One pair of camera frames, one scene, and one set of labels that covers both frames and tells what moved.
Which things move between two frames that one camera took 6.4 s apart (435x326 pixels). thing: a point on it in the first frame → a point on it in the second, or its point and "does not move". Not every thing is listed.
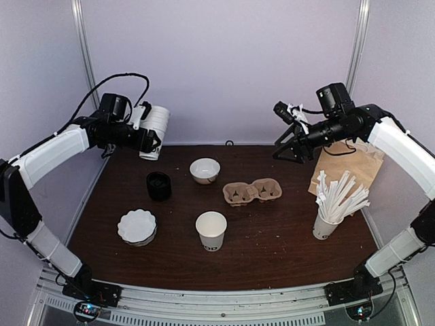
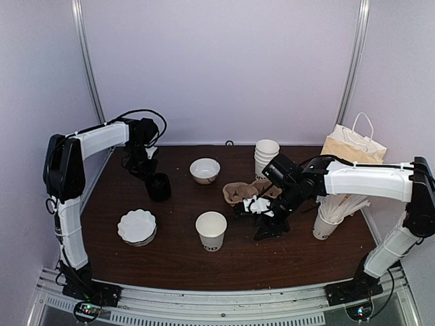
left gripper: (147, 147) → (143, 174)
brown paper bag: (359, 158) does not move
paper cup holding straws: (323, 227) does not move
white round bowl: (204, 170) does not move
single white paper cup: (211, 226) does not move
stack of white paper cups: (157, 121) → (266, 150)
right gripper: (300, 141) → (277, 229)
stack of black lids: (159, 185) does not move
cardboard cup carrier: (263, 190) does not move
